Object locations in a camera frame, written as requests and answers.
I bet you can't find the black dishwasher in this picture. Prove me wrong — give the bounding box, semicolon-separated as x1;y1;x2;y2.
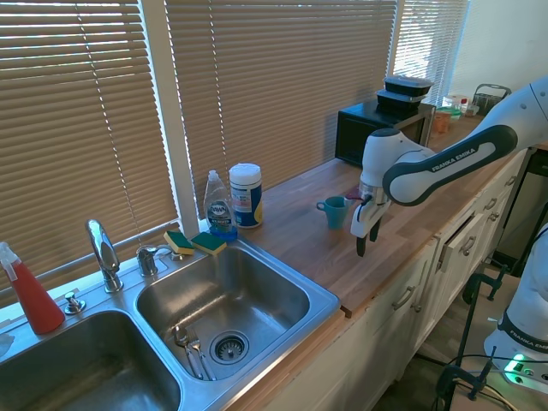
495;147;548;267

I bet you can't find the white kitchen cabinet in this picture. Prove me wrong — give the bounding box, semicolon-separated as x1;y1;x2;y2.
230;147;533;411

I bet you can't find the clear Dawn dish soap bottle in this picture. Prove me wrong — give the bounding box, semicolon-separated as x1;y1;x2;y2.
202;170;239;242

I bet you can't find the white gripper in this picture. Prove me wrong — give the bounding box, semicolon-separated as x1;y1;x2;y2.
349;197;393;259

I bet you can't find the black bar clamp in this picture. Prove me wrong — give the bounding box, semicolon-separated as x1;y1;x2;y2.
453;264;511;369
435;345;498;403

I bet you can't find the teal ceramic mug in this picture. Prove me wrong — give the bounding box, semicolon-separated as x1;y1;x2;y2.
315;195;358;230

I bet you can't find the red spray bottle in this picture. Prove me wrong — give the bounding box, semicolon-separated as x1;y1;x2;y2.
0;241;67;336

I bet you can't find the chrome kitchen faucet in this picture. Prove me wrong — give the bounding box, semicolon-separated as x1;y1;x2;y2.
85;218;125;295

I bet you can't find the clear jar with lid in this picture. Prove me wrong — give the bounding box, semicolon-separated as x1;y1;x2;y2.
442;92;471;117

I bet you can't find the wire utensil caddy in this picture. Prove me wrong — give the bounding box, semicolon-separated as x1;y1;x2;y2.
472;83;513;117

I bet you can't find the yellow green sponge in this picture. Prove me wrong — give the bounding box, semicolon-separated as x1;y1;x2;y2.
189;231;229;259
164;229;196;257

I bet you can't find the stainless steel double sink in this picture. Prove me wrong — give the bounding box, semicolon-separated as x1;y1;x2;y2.
0;237;343;411

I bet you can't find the metal drain strainer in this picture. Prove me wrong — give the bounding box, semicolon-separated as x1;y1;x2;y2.
208;330;251;366

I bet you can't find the black plastic food container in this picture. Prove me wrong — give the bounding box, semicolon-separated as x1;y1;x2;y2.
382;75;434;97
375;88;426;116

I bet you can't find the metal spoon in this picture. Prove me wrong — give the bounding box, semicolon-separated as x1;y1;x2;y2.
171;325;205;380

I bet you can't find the narrow tan window blind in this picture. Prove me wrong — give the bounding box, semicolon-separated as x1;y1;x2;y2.
392;0;470;106

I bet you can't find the white wipes canister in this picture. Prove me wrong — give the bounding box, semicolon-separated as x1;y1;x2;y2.
228;162;265;229

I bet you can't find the metal fork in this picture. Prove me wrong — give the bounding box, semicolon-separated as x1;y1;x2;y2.
187;328;217;383

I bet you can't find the chrome sink hole cap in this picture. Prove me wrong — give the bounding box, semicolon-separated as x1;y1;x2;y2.
63;291;87;315

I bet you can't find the black microwave oven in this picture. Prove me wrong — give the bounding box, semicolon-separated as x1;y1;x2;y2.
334;100;438;169

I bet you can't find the orange plastic container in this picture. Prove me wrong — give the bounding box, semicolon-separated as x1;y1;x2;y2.
431;108;453;134

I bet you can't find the wide tan window blind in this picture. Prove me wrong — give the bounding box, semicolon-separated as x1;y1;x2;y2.
0;0;182;297
164;0;400;207

